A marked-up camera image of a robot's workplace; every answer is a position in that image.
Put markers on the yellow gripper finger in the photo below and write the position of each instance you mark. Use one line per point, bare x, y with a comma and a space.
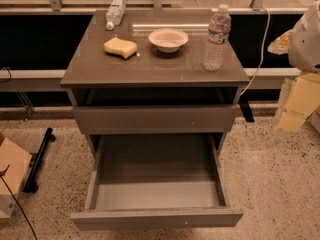
298, 99
280, 45

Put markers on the clear water bottle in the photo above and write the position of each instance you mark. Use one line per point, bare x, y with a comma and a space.
217, 37
115, 14

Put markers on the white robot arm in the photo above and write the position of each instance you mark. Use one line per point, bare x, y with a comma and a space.
304, 48

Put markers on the grey drawer cabinet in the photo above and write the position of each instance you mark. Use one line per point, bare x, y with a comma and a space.
149, 77

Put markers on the lying clear water bottle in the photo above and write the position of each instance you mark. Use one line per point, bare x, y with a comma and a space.
115, 14

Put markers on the open grey middle drawer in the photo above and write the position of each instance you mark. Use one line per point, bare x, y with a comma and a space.
156, 181

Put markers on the closed grey top drawer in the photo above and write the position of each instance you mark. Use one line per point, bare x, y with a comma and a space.
154, 120

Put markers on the white bowl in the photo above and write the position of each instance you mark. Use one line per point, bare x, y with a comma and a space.
168, 40

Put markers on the yellow sponge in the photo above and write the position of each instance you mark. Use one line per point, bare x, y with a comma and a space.
123, 48

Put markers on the black stand leg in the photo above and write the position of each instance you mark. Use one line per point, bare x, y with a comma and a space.
31, 185

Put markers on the cardboard box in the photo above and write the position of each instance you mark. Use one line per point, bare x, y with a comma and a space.
14, 163

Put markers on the metal window rail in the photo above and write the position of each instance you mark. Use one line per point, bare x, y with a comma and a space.
49, 80

